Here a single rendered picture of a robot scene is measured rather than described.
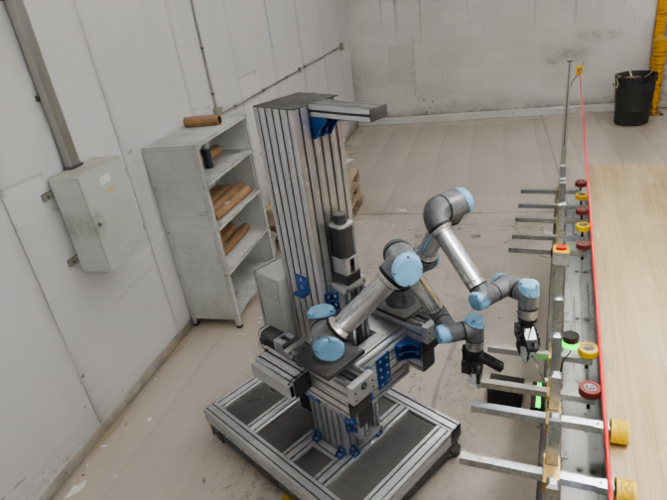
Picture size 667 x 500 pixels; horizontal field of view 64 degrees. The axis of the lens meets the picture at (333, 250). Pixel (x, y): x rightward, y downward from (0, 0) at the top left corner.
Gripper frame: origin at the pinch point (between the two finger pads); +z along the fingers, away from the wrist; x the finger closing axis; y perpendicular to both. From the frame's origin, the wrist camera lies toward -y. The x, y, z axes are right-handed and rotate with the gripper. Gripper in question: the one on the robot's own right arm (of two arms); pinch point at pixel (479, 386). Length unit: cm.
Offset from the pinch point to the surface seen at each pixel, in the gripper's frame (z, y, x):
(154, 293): 30, 248, -79
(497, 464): -14, -13, 51
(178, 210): -23, 236, -114
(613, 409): -8, -49, 10
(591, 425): -14, -41, 26
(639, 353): -8, -61, -26
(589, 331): 21, -46, -77
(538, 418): -13.0, -23.9, 26.5
